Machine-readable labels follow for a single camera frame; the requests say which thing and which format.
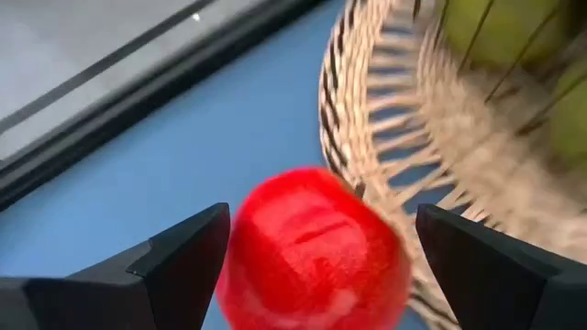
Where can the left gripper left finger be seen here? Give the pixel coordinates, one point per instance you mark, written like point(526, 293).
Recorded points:
point(114, 293)

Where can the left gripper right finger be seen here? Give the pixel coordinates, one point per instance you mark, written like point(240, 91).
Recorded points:
point(504, 293)

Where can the red apple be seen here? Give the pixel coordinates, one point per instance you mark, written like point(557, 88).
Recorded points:
point(312, 252)

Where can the woven wicker basket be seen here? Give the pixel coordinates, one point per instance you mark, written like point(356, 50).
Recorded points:
point(458, 151)

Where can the blue table mat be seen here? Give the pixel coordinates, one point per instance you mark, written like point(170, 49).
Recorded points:
point(137, 206)

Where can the green pear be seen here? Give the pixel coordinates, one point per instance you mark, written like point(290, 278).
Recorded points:
point(500, 32)

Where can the white paper scrap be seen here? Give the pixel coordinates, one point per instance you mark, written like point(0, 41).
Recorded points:
point(196, 17)

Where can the black table frame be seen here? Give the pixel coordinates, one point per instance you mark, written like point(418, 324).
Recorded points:
point(137, 107)

